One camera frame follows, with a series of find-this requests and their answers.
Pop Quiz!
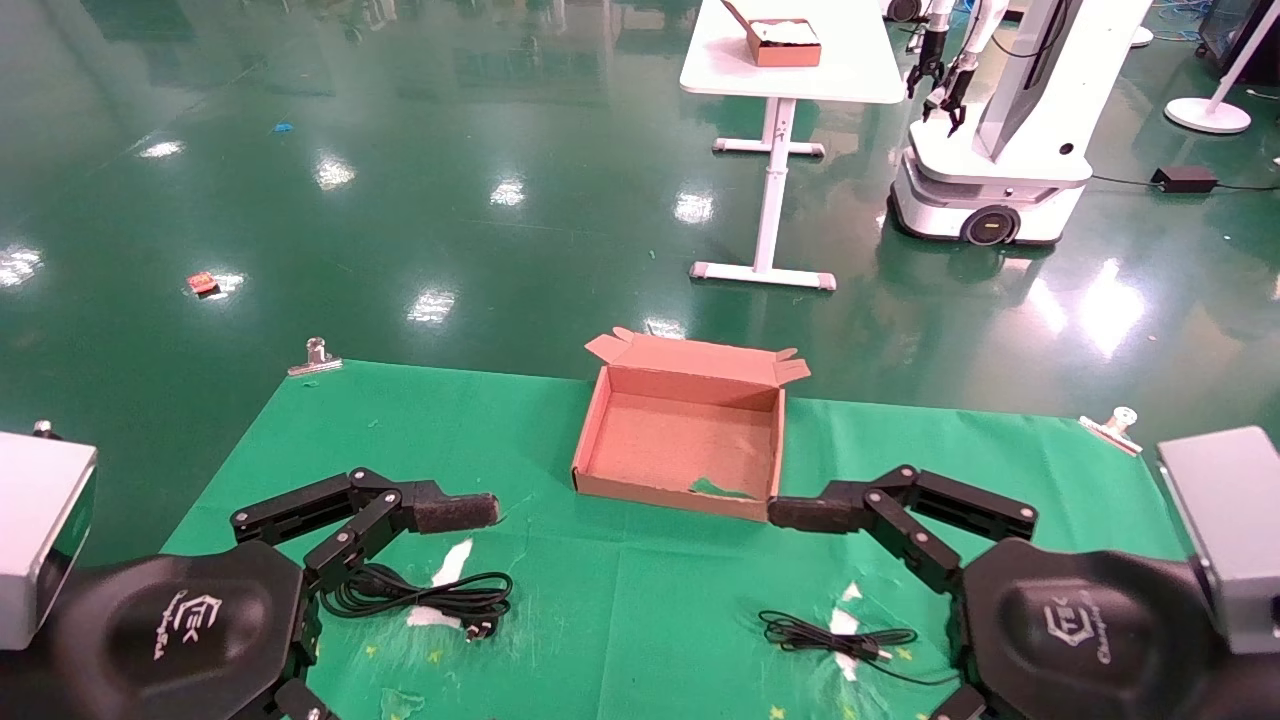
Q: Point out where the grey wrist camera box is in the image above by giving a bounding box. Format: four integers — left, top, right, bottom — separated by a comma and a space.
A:
1157, 427, 1280, 656
0, 420, 99, 651

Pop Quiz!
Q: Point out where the background robot black gripper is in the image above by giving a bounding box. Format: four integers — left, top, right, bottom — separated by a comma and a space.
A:
905, 30, 947, 99
924, 55, 977, 137

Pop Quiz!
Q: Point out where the small brown cardboard box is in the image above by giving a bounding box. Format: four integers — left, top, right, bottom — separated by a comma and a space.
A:
722, 0, 823, 68

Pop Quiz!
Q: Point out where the black power adapter with cable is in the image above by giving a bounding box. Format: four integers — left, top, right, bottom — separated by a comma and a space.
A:
758, 610, 963, 689

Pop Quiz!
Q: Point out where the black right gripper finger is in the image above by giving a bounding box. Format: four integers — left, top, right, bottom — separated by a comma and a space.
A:
767, 464, 1039, 593

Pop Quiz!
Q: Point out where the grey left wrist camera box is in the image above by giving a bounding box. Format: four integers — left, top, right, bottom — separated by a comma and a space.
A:
0, 420, 99, 651

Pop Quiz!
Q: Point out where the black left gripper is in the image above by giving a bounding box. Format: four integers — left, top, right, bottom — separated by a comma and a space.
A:
30, 542, 336, 720

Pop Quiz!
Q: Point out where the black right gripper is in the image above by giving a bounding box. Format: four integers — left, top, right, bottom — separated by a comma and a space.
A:
930, 538, 1280, 720

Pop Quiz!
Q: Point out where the white background table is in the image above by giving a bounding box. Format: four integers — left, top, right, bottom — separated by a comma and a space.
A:
680, 0, 906, 292

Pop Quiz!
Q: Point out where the thick black power cord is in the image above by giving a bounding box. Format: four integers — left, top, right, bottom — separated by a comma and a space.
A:
320, 563, 514, 643

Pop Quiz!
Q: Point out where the silver metal clip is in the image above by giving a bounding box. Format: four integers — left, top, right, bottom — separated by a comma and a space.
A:
288, 337, 343, 378
1078, 406, 1143, 457

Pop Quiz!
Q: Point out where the white round floor stand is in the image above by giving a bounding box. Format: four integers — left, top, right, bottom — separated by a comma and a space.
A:
1165, 0, 1280, 135

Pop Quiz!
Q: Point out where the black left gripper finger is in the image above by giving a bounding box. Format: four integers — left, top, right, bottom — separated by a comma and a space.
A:
230, 467, 501, 593

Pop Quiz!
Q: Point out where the green table cloth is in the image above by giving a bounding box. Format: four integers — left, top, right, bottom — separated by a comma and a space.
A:
160, 360, 1201, 720

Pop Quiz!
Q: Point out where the black floor power brick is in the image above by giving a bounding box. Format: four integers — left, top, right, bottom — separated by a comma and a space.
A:
1150, 165, 1219, 195

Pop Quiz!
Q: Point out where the dark background cabinet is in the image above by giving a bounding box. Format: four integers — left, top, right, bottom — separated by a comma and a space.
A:
1198, 0, 1280, 83

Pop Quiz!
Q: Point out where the white background wheeled robot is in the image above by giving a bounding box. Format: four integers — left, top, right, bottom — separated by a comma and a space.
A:
889, 0, 1153, 247

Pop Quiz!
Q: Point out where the open brown cardboard box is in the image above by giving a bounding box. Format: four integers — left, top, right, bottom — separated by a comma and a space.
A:
572, 327, 812, 523

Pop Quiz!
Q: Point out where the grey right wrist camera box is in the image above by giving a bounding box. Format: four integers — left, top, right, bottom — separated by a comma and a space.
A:
1157, 427, 1280, 656

